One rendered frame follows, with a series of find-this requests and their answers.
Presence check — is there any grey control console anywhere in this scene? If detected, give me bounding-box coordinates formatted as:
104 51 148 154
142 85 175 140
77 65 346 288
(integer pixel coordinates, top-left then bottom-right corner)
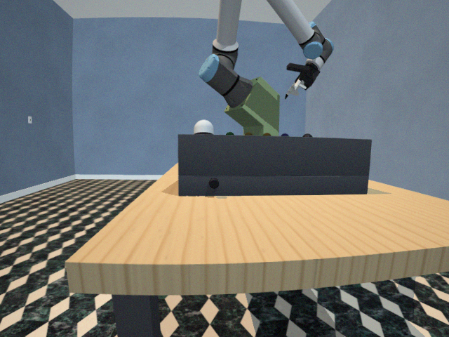
178 120 372 196

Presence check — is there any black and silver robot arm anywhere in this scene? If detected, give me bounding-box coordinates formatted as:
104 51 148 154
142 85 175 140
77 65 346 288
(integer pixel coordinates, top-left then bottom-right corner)
199 0 334 108

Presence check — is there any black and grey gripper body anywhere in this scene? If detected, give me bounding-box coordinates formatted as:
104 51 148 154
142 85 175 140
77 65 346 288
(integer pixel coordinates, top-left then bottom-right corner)
295 62 320 90

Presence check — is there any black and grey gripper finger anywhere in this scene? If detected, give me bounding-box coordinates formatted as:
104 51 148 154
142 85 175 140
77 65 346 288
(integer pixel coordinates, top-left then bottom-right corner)
285 82 299 99
294 72 306 90

